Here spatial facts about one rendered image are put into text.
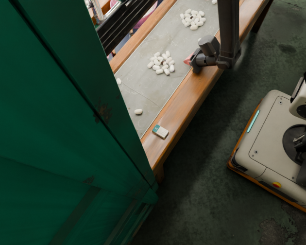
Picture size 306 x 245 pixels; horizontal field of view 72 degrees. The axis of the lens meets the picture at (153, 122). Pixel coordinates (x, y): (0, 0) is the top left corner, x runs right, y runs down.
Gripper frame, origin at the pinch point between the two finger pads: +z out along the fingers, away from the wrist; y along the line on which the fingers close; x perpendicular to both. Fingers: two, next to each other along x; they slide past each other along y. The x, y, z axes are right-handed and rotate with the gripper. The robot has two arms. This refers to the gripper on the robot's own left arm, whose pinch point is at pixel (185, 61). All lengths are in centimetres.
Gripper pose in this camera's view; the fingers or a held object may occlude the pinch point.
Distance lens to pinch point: 107.0
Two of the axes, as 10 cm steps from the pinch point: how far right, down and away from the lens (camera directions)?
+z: -6.0, -1.5, 7.9
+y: -5.6, 7.8, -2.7
